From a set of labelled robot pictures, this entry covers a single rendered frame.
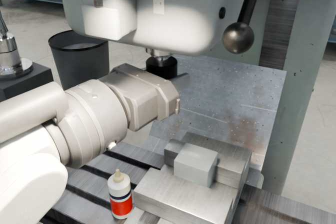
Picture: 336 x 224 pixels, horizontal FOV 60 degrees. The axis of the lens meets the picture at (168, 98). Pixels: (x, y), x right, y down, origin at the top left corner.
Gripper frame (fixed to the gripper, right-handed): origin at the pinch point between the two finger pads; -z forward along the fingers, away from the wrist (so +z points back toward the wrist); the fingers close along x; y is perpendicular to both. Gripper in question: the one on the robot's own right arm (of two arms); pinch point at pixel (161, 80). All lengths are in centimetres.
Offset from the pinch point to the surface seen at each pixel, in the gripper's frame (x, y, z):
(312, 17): -8.3, -2.1, -40.6
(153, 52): -0.6, -5.5, 2.2
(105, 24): -4.0, -12.5, 12.3
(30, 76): 33.8, 8.5, 6.0
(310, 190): -12, 124, -122
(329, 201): -23, 124, -121
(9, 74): 35.4, 7.3, 9.6
